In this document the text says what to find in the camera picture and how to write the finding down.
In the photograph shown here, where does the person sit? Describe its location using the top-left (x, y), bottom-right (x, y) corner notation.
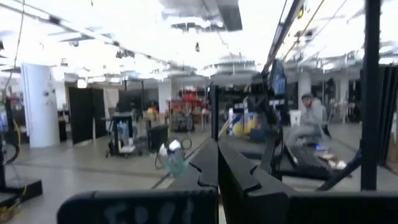
top-left (284, 92), bottom-right (332, 151)

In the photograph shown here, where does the white round column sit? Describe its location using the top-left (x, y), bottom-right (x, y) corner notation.
top-left (21, 63), bottom-right (61, 149)

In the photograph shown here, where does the yellow and blue object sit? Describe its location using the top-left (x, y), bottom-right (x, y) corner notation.
top-left (229, 111), bottom-right (259, 136)

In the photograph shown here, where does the clear green spray bottle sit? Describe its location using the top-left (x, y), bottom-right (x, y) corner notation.
top-left (158, 139), bottom-right (190, 180)

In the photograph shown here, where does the black bin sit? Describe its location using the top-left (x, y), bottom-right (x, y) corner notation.
top-left (146, 124), bottom-right (170, 153)

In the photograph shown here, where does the black equipment cart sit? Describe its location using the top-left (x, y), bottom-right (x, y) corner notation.
top-left (105, 112), bottom-right (138, 158)

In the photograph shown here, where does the red storage rack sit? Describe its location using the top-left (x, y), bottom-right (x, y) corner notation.
top-left (169, 92), bottom-right (206, 132)

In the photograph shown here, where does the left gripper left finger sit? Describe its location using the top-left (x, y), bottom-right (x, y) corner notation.
top-left (169, 138), bottom-right (219, 224)

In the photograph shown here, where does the black room divider panel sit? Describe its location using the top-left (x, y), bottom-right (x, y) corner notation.
top-left (68, 86), bottom-right (108, 146)

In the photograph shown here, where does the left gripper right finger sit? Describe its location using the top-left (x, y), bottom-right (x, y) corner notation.
top-left (218, 139), bottom-right (297, 224)

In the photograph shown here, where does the black stand base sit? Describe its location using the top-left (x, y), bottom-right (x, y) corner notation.
top-left (0, 99), bottom-right (44, 200)

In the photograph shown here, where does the white bin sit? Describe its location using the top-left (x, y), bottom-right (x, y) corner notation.
top-left (289, 110), bottom-right (302, 127)

